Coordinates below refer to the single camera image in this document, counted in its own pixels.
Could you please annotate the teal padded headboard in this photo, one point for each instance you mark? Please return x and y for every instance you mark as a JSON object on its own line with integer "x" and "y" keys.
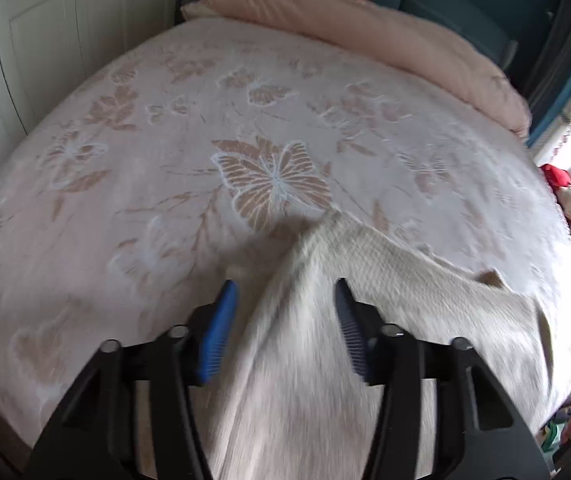
{"x": 445, "y": 5}

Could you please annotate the cream sweater with black hearts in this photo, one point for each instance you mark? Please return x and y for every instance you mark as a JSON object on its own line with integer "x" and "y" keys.
{"x": 305, "y": 410}

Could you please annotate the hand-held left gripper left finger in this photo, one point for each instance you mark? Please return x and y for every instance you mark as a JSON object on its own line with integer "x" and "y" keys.
{"x": 218, "y": 330}

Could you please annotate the grey curtain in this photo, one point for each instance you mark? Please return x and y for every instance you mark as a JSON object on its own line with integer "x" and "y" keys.
{"x": 565, "y": 35}

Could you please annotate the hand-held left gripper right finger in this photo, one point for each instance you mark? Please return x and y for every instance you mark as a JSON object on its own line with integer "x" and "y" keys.
{"x": 350, "y": 330}

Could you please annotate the bed with butterfly bedspread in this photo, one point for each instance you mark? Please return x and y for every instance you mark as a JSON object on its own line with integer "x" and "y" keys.
{"x": 140, "y": 160}

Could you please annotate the red cloth by window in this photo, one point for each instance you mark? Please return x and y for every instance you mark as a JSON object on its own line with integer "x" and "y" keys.
{"x": 555, "y": 175}

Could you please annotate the pink duvet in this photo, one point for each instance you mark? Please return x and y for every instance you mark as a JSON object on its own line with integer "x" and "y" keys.
{"x": 365, "y": 35}

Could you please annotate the white wardrobe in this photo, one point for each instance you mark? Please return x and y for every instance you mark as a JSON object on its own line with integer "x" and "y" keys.
{"x": 40, "y": 35}

